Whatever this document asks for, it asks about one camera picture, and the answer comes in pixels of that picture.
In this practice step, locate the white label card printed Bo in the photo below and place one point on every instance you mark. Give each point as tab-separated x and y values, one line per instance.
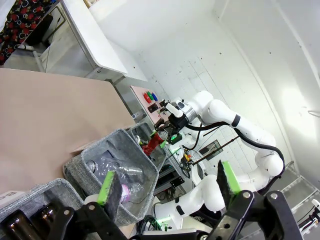
11	198

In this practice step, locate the black framed panel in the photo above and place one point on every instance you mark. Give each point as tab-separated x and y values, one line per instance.
211	150

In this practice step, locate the crushed red drink can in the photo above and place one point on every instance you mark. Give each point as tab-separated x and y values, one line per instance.
151	145

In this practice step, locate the green-lit black device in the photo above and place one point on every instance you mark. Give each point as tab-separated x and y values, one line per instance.
176	138

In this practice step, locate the red plastic piece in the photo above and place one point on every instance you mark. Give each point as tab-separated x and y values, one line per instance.
146	98

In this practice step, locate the black red floral garment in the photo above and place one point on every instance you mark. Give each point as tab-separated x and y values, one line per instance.
17	22

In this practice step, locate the blue plastic piece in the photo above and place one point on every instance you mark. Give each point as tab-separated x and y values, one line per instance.
154	96

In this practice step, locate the white side table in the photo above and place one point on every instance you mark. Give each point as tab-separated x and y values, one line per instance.
97	37

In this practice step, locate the grey felt basket with cans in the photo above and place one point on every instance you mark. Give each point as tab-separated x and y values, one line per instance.
160	156

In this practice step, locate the grey felt basket with plastics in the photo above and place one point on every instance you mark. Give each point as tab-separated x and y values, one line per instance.
117	142

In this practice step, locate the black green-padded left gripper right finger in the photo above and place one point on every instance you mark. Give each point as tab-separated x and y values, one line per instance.
228	187

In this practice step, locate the white Franka right robot arm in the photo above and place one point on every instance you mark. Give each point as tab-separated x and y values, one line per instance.
250	130

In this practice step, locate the green plastic piece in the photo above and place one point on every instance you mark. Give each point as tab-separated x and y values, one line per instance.
150	95

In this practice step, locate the clear crumpled plastic bottle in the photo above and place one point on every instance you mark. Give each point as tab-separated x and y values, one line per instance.
117	168

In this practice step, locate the grey felt basket with bottles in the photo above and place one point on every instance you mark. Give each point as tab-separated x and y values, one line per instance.
32	191

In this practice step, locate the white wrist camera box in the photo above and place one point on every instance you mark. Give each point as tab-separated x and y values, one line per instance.
173	110

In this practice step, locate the aluminium profile rack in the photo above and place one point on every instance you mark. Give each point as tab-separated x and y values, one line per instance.
172	178

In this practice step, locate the black block on board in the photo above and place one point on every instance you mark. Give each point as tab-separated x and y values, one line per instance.
153	107

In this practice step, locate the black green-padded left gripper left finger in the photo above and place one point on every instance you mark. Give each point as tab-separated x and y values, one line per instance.
110	197

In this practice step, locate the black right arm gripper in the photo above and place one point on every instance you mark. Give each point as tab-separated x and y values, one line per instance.
178	123

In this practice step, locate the pink board panel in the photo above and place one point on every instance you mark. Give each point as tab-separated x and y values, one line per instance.
141	105

